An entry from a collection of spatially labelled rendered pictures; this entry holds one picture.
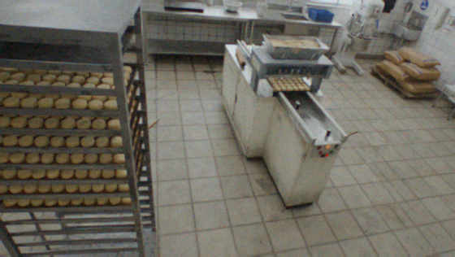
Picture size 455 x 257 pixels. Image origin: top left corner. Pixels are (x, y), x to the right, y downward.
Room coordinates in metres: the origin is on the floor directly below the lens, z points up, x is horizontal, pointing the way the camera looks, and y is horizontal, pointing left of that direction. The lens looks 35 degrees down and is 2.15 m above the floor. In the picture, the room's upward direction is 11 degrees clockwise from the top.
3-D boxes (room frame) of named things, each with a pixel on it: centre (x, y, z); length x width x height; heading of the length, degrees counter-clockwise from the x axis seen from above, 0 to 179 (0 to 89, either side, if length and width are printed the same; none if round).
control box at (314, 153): (1.84, -0.61, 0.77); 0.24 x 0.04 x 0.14; 114
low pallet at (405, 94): (5.39, -2.75, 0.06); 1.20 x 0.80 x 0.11; 23
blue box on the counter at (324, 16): (5.63, -0.88, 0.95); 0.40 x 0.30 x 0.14; 114
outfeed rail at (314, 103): (2.80, -0.35, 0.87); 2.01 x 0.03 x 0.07; 24
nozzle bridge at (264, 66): (2.64, -0.26, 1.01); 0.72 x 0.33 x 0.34; 114
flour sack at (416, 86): (5.12, -2.88, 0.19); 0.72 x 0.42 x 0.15; 115
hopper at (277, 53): (2.64, -0.26, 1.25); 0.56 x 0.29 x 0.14; 114
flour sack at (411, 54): (5.35, -2.79, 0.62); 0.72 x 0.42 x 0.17; 27
